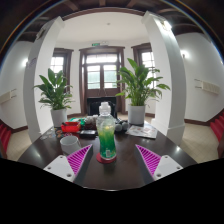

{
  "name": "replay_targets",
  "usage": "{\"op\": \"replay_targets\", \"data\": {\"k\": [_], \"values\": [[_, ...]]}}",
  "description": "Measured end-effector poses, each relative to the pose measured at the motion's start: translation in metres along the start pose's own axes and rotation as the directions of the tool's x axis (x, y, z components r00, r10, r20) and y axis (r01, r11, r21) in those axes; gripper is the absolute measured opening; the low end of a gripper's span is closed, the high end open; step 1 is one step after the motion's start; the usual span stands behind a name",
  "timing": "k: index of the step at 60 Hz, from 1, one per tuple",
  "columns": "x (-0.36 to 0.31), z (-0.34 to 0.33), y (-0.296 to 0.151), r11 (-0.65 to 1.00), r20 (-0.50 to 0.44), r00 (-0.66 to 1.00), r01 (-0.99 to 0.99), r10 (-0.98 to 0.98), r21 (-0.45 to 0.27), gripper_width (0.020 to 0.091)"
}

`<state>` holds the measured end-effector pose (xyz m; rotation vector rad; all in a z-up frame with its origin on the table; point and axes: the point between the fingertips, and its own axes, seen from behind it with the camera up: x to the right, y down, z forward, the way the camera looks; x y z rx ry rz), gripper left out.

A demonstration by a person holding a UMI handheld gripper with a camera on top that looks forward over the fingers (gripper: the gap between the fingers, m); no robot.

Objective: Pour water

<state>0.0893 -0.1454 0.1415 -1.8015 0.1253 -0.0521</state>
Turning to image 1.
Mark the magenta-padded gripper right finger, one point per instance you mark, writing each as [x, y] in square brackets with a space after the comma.
[165, 165]

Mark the potted plant in white pot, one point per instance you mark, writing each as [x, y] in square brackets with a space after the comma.
[138, 86]
[55, 95]

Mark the black chair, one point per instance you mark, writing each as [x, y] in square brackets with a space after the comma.
[93, 106]

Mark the clear bottle with green drink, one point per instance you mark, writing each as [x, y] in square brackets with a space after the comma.
[106, 136]

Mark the red box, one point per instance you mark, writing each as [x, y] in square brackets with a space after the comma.
[70, 127]

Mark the dark framed window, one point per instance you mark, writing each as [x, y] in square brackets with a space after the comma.
[57, 63]
[146, 58]

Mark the flat black case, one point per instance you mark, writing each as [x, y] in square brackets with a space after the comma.
[88, 134]

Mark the printed paper sheet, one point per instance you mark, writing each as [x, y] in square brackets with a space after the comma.
[143, 131]

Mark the green exit sign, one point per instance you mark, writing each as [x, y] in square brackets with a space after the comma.
[95, 44]

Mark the grey ball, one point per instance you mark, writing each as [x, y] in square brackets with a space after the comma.
[118, 127]
[125, 126]

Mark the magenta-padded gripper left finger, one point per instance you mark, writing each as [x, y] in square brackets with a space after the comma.
[63, 165]

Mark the white cup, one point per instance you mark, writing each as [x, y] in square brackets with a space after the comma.
[70, 146]

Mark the dark wooden glazed door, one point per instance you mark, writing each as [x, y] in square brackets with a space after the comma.
[100, 73]

